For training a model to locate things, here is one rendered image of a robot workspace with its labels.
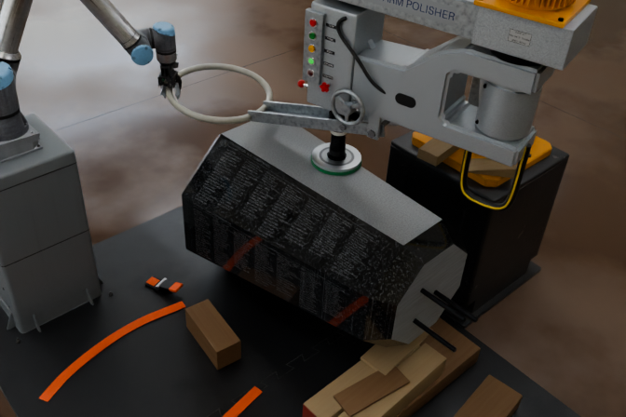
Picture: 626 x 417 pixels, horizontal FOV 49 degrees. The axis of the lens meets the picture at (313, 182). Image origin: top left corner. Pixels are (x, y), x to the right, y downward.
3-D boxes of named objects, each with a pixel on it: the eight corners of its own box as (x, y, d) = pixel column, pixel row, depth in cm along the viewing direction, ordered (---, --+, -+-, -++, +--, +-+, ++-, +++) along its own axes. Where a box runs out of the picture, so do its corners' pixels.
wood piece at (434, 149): (440, 140, 314) (442, 130, 311) (459, 148, 310) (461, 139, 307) (416, 157, 301) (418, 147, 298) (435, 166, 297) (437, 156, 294)
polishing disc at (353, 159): (359, 145, 300) (360, 142, 300) (362, 173, 283) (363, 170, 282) (311, 143, 299) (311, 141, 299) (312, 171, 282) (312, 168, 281)
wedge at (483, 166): (512, 166, 300) (514, 156, 297) (514, 179, 292) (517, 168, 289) (467, 160, 302) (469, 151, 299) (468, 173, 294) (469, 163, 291)
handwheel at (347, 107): (374, 122, 261) (378, 87, 252) (360, 133, 254) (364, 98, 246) (341, 110, 268) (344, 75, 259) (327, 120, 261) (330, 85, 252)
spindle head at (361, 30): (410, 115, 272) (426, 8, 246) (383, 138, 257) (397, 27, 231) (334, 87, 288) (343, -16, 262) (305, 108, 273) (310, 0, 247)
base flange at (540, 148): (470, 110, 347) (472, 101, 344) (554, 153, 318) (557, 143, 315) (406, 141, 320) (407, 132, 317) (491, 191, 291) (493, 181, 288)
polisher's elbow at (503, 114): (474, 110, 248) (485, 61, 236) (528, 118, 245) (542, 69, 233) (472, 137, 232) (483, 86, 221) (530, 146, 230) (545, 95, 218)
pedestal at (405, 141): (445, 209, 400) (468, 99, 356) (540, 270, 361) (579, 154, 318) (366, 256, 363) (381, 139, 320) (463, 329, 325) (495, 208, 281)
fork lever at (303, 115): (403, 121, 274) (401, 109, 272) (379, 141, 261) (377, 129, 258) (271, 107, 313) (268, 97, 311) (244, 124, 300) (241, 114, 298)
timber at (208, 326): (185, 327, 316) (184, 308, 309) (209, 316, 322) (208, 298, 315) (217, 370, 296) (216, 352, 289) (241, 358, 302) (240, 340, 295)
